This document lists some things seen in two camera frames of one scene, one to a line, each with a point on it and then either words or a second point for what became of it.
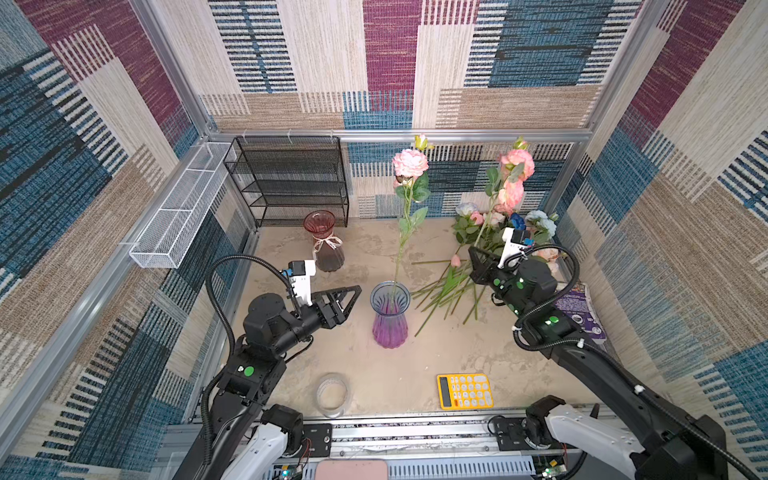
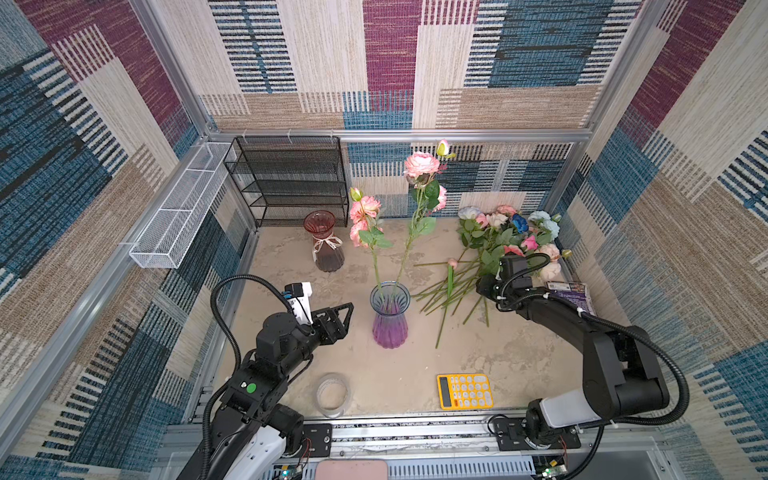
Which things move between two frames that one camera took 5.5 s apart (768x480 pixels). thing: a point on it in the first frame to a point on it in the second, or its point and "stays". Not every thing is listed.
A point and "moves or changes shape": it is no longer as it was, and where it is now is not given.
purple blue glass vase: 390,301 stays
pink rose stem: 505,187 to 366,230
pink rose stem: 409,167 moves or changes shape
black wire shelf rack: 287,177 stays
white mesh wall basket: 167,236 stays
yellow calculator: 465,391 stays
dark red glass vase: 328,250 stays
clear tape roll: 333,395 stays
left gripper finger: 337,293 to 333,310
